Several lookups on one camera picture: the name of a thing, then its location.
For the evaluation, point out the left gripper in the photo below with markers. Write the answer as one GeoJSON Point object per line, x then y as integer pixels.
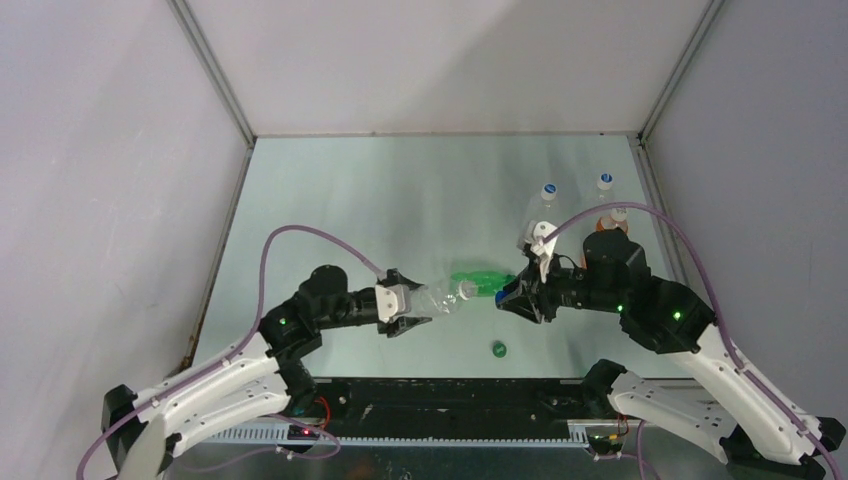
{"type": "Point", "coordinates": [399, 326]}

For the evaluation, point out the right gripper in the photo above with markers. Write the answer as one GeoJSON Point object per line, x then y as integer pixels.
{"type": "Point", "coordinates": [533, 300]}

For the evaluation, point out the clear plastic bottle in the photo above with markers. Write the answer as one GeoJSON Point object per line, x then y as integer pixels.
{"type": "Point", "coordinates": [539, 210]}

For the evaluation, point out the blue white bottle cap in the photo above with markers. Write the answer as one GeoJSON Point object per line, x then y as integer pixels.
{"type": "Point", "coordinates": [548, 192]}

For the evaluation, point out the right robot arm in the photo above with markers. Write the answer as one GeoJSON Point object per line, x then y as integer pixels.
{"type": "Point", "coordinates": [752, 428]}

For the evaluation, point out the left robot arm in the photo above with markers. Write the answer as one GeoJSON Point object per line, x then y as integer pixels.
{"type": "Point", "coordinates": [261, 375]}

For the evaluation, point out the green plastic bottle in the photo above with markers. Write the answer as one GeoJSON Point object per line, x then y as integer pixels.
{"type": "Point", "coordinates": [480, 283]}

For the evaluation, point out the green bottle cap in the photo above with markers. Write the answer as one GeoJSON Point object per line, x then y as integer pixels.
{"type": "Point", "coordinates": [499, 349]}

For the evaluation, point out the orange drink bottle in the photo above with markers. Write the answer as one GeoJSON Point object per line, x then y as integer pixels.
{"type": "Point", "coordinates": [615, 218]}

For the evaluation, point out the clear bottle with blue cap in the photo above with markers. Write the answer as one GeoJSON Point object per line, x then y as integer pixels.
{"type": "Point", "coordinates": [601, 194]}

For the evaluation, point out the left circuit board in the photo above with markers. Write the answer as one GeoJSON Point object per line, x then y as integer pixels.
{"type": "Point", "coordinates": [297, 433]}

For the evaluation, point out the circuit board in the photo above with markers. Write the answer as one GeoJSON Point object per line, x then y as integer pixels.
{"type": "Point", "coordinates": [297, 433]}
{"type": "Point", "coordinates": [606, 446]}

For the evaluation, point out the right circuit board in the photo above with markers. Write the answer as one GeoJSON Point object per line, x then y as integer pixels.
{"type": "Point", "coordinates": [606, 446]}

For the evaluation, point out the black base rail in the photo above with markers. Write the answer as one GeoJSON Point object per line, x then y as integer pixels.
{"type": "Point", "coordinates": [459, 408]}

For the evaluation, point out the metal cable duct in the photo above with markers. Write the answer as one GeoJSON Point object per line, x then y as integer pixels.
{"type": "Point", "coordinates": [278, 434]}

